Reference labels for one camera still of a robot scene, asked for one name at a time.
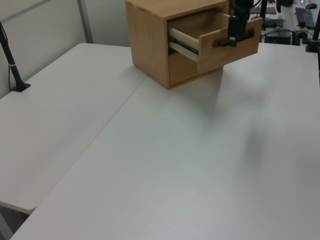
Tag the wooden cabinet body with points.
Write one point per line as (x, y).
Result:
(147, 37)

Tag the wooden drawer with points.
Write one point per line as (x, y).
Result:
(225, 57)

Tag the black camera stand pole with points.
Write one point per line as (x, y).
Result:
(15, 72)

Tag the black computer keyboard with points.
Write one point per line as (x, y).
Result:
(306, 16)

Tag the black computer case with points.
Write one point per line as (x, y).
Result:
(277, 37)

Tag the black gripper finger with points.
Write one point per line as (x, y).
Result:
(233, 30)
(243, 22)

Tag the black drawer slide rail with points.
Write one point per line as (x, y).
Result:
(185, 45)

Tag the black vertical pole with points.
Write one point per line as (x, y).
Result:
(263, 15)

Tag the black computer mouse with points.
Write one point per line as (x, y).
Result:
(310, 6)

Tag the grey partition frame post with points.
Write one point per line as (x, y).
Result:
(86, 25)

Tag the black camera stand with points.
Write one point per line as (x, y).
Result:
(312, 45)

